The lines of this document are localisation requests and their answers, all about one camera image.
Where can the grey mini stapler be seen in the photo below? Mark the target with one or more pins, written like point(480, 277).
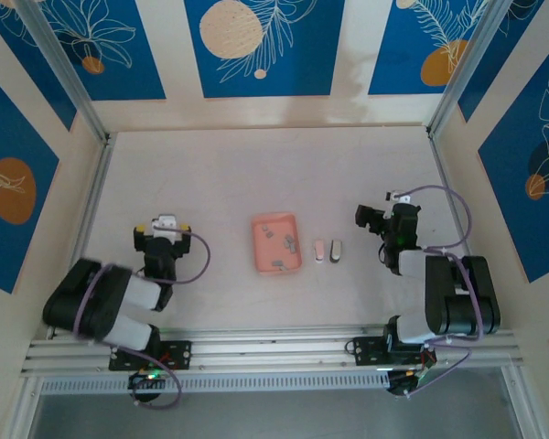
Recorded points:
point(335, 251)

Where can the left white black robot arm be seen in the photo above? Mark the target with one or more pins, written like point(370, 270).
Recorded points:
point(142, 292)

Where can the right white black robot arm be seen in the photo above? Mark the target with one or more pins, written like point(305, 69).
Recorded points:
point(412, 263)

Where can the pink plastic tray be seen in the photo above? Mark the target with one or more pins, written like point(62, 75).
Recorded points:
point(267, 251)

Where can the left controller board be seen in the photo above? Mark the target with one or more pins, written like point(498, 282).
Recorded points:
point(146, 378)

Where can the controller board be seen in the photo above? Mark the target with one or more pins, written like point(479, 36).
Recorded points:
point(409, 380)
point(146, 378)

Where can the right controller board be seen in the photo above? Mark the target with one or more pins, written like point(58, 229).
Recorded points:
point(409, 380)

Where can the left aluminium side rail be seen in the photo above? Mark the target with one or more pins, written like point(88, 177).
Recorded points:
point(93, 206)

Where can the aluminium side rail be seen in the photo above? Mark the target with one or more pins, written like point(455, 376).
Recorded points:
point(93, 206)
point(457, 206)

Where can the right aluminium side rail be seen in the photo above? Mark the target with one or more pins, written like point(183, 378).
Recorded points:
point(457, 206)

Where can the left black mount plate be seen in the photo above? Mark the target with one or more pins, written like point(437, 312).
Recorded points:
point(180, 354)

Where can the black mount plate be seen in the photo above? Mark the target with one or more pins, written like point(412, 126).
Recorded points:
point(366, 351)
point(180, 354)

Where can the right black mount plate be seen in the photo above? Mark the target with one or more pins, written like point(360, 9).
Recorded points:
point(366, 351)

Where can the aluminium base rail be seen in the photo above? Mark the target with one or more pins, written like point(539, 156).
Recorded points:
point(265, 347)

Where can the right aluminium frame post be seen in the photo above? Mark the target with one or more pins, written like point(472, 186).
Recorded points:
point(466, 68)

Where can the aluminium frame post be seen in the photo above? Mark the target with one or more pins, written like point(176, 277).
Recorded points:
point(64, 73)
point(466, 68)

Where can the left aluminium frame post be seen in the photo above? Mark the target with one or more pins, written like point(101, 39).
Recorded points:
point(64, 73)

